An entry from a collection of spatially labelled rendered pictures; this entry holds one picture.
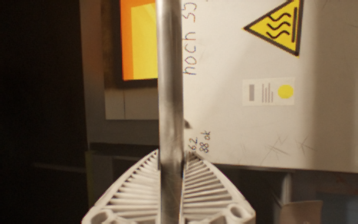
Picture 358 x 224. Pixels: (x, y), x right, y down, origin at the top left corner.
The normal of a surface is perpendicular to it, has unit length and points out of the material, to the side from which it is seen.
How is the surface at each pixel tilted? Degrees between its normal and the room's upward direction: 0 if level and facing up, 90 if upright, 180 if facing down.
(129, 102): 90
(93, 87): 90
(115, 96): 90
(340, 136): 90
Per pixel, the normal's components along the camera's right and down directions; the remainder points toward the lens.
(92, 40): -0.22, 0.06
